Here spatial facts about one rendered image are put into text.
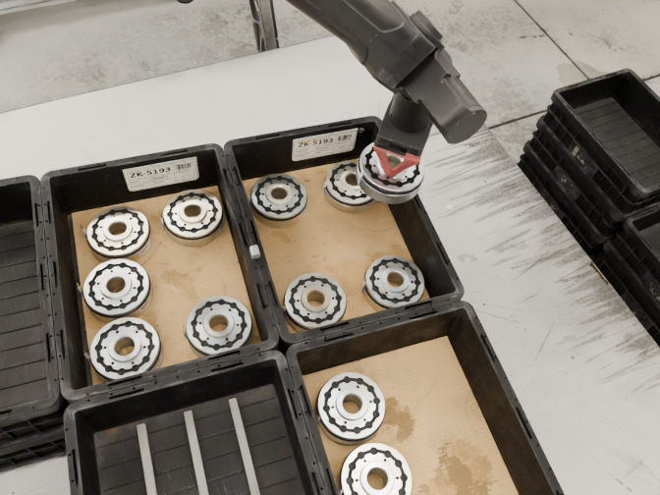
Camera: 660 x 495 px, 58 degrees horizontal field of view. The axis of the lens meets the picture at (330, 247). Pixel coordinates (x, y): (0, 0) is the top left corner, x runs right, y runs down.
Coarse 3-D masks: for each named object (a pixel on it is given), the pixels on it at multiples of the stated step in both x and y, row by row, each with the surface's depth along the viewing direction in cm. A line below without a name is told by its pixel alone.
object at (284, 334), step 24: (360, 120) 110; (240, 144) 105; (240, 192) 99; (432, 240) 98; (264, 264) 92; (456, 288) 93; (384, 312) 90; (408, 312) 90; (288, 336) 86; (312, 336) 87
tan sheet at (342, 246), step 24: (312, 168) 116; (312, 192) 113; (312, 216) 110; (336, 216) 111; (360, 216) 111; (384, 216) 112; (264, 240) 106; (288, 240) 107; (312, 240) 107; (336, 240) 108; (360, 240) 108; (384, 240) 109; (288, 264) 104; (312, 264) 105; (336, 264) 105; (360, 264) 106; (360, 288) 103; (360, 312) 100
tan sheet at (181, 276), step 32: (160, 224) 106; (224, 224) 107; (160, 256) 102; (192, 256) 103; (224, 256) 104; (160, 288) 99; (192, 288) 100; (224, 288) 100; (96, 320) 95; (160, 320) 96; (128, 352) 93; (192, 352) 94
